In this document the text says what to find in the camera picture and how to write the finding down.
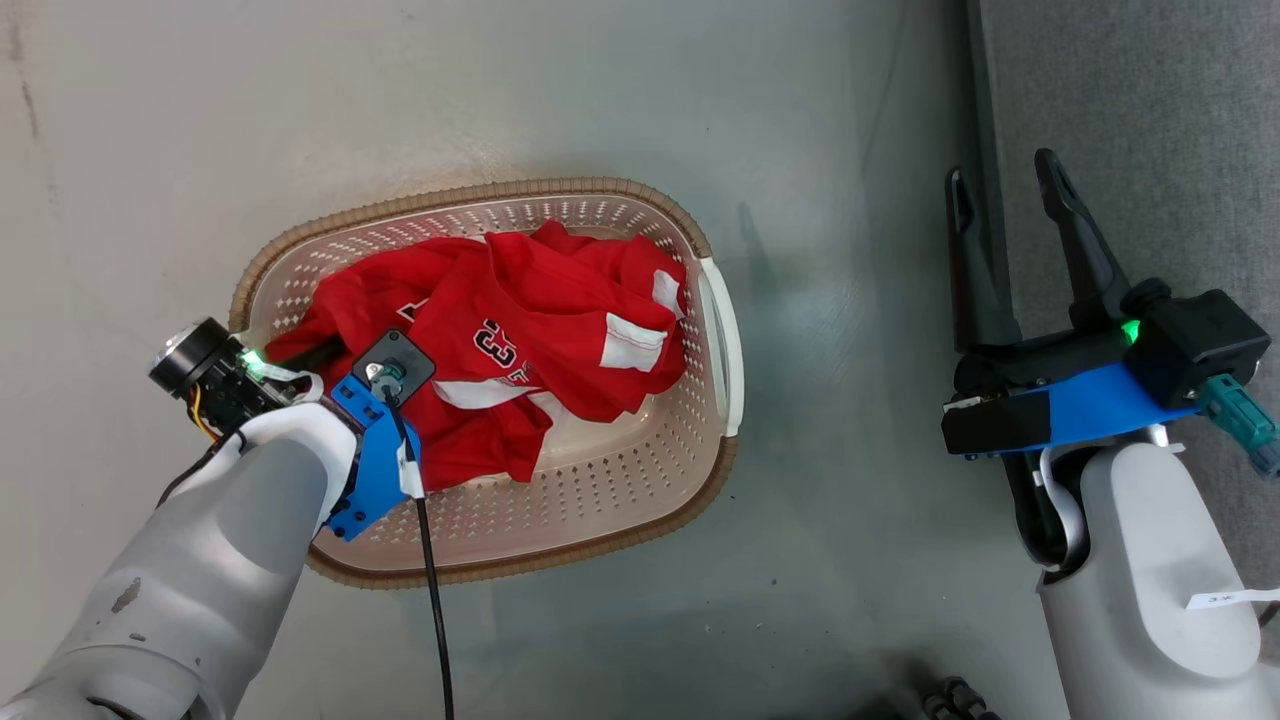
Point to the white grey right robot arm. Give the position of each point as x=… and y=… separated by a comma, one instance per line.
x=1150, y=590

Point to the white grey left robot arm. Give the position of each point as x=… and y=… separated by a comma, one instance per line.
x=190, y=580

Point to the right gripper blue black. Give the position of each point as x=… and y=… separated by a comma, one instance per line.
x=1000, y=420

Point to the red jersey with white lettering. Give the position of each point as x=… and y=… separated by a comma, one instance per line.
x=560, y=290

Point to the black ribbed object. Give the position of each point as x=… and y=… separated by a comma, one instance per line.
x=958, y=700

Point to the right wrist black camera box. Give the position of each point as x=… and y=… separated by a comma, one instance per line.
x=1200, y=340

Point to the beige perforated laundry basket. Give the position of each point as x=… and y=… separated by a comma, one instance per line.
x=620, y=470

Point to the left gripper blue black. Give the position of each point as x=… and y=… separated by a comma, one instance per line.
x=375, y=470

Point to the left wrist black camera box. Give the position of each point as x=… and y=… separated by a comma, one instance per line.
x=410, y=352

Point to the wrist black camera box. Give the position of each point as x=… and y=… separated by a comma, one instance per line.
x=410, y=352
x=1200, y=340

